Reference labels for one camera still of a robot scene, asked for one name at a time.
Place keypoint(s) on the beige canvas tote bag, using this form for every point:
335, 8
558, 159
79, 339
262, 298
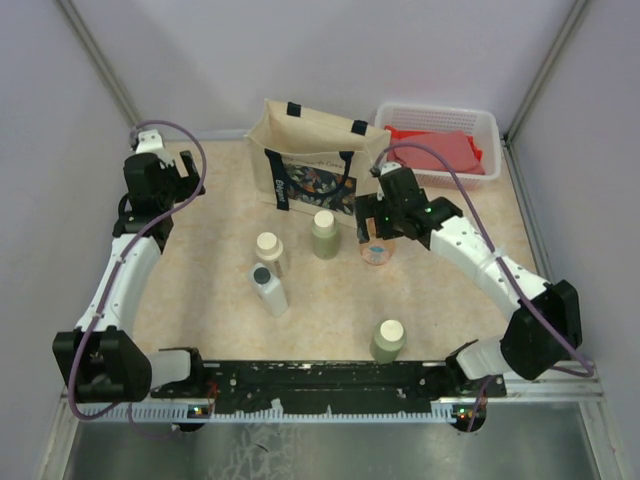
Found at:
307, 160

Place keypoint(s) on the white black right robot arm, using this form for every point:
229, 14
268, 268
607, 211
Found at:
544, 323

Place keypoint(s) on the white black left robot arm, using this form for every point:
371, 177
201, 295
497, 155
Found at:
98, 359

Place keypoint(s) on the red cloth in basket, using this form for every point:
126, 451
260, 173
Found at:
458, 149

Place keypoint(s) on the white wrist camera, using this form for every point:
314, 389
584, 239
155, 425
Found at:
152, 142
386, 168

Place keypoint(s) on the white plastic mesh basket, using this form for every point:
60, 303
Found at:
480, 126

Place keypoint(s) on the beige bottle cream cap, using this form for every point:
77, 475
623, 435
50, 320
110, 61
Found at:
270, 251

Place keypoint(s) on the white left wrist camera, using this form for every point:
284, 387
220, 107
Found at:
152, 142

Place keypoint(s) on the white bottle dark cap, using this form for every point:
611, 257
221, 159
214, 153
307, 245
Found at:
269, 289

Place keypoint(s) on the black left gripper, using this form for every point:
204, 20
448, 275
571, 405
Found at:
186, 184

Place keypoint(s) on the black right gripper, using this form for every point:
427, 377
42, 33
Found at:
366, 206

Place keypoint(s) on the green bottle beige cap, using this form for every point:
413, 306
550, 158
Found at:
325, 235

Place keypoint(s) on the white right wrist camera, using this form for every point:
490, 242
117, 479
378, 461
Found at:
386, 168

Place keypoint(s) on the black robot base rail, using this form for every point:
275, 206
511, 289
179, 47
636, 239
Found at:
316, 387

